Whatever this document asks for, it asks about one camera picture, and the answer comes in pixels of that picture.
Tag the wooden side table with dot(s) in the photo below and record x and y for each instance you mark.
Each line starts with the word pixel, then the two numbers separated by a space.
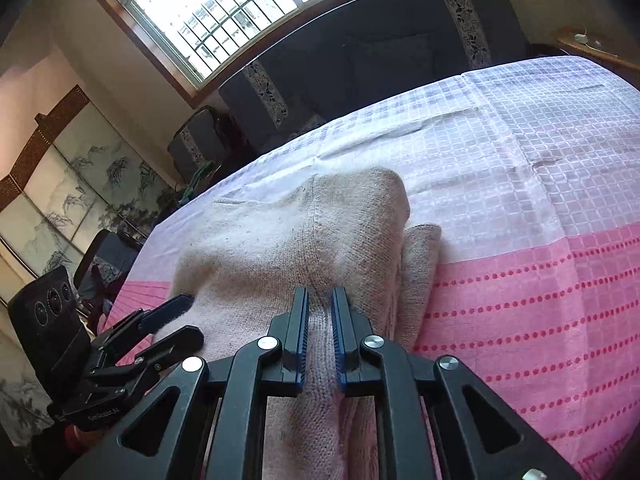
pixel 605 57

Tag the dark chair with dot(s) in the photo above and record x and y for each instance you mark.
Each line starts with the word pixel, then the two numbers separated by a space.
pixel 107 260

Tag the green cloth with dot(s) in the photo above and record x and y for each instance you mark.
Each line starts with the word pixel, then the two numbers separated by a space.
pixel 197 180

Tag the dark sofa with patterned stripes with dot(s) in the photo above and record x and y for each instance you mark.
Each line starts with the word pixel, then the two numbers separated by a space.
pixel 375 60

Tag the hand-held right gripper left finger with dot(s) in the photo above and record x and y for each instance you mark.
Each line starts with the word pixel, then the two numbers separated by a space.
pixel 300 345

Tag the pink checked bedspread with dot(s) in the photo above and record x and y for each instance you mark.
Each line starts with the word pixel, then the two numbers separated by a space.
pixel 525 185

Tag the painted folding screen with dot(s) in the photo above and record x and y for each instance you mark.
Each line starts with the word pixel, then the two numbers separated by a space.
pixel 75 185

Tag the wooden framed barred window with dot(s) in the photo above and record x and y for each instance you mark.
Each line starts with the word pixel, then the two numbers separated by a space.
pixel 225 5

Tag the beige knitted sweater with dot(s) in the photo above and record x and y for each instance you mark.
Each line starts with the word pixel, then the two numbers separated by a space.
pixel 300 240

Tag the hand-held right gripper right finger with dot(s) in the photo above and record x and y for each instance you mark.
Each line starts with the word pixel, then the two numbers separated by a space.
pixel 340 345

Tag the dark armchair with patterned stripe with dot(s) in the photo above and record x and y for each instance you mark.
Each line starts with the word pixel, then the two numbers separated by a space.
pixel 200 140

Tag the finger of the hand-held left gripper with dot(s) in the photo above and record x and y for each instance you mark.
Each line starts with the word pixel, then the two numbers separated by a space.
pixel 175 347
pixel 167 310

